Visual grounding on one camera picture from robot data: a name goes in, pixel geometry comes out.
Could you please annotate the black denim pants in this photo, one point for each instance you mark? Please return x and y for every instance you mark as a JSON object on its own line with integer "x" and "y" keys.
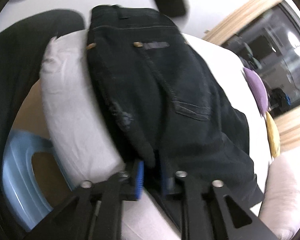
{"x": 161, "y": 103}

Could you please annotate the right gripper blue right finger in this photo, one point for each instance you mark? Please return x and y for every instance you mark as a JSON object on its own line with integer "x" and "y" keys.
{"x": 167, "y": 175}

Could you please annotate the right beige curtain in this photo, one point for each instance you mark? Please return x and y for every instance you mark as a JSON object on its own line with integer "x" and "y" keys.
{"x": 237, "y": 20}

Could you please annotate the purple cushion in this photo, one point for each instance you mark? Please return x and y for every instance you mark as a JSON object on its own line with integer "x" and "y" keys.
{"x": 258, "y": 90}

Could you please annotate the light blue plastic stool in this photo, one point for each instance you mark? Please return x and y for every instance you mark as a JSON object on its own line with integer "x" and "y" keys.
{"x": 25, "y": 199}

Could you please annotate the beige curtain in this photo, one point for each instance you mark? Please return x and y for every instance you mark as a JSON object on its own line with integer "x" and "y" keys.
{"x": 288, "y": 126}
{"x": 237, "y": 20}

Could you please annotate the left beige curtain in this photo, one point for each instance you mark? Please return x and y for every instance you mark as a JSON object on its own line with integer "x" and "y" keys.
{"x": 288, "y": 126}

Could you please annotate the dark clothes on rack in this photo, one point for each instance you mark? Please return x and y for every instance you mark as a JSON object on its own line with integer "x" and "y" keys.
{"x": 279, "y": 100}

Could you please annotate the white bed mattress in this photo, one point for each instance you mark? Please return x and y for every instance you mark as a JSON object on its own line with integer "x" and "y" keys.
{"x": 63, "y": 109}

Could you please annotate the rolled white duvet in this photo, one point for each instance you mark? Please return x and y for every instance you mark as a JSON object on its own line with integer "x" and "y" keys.
{"x": 280, "y": 210}

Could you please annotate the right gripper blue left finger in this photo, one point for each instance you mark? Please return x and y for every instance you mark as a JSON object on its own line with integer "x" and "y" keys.
{"x": 135, "y": 184}

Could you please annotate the yellow cushion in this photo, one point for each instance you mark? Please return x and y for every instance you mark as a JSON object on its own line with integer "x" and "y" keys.
{"x": 273, "y": 136}

